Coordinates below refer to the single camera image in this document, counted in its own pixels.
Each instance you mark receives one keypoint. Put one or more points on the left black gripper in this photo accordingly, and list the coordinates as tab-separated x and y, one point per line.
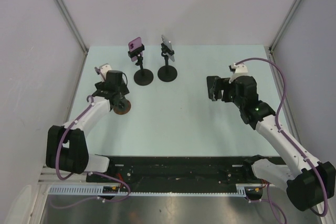
123	89

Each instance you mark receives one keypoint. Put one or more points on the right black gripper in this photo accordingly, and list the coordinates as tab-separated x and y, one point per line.
222	84

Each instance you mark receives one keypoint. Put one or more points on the black phone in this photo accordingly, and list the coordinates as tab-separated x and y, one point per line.
209	80

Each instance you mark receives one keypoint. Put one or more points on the rusty base phone stand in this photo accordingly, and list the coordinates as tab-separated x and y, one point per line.
122	107

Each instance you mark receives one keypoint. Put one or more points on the black stand holding purple phone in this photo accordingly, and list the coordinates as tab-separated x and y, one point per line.
142	77

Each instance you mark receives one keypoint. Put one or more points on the purple phone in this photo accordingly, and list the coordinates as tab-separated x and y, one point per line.
135	47

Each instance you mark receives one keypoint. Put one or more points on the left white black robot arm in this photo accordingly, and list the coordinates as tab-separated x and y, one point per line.
66	144

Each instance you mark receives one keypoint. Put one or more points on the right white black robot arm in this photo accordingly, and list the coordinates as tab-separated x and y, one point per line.
307	181

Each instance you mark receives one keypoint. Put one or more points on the black stand holding white phone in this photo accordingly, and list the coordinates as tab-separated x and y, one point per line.
167	73

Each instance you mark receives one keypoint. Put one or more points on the white silver phone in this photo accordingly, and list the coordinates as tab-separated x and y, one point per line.
167	49

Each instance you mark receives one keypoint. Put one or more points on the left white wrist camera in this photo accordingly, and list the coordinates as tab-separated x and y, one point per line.
102	71

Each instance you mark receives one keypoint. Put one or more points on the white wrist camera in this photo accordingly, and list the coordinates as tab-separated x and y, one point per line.
237	70
102	71

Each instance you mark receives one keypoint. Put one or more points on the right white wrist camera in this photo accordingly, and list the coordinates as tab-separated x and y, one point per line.
237	70

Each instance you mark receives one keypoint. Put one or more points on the left aluminium frame post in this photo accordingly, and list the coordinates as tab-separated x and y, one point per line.
71	25

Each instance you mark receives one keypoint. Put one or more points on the aluminium frame post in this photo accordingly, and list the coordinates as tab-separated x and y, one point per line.
284	25
71	25

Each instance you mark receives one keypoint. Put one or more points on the white slotted cable duct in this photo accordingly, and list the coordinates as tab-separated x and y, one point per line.
233	190

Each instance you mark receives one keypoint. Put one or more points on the right aluminium frame post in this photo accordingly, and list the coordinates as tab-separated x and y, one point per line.
284	25

